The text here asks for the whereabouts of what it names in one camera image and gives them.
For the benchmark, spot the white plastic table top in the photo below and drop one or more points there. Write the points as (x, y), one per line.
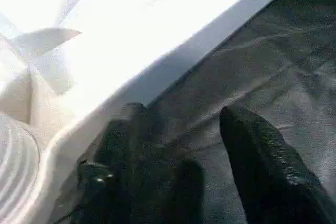
(131, 14)

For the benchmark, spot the black work mat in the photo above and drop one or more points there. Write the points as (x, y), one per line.
(273, 66)

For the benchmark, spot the white plastic table leg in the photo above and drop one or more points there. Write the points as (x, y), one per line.
(16, 171)

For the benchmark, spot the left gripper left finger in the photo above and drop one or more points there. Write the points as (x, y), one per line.
(121, 171)

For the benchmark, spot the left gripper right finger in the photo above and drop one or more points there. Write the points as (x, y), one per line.
(273, 177)

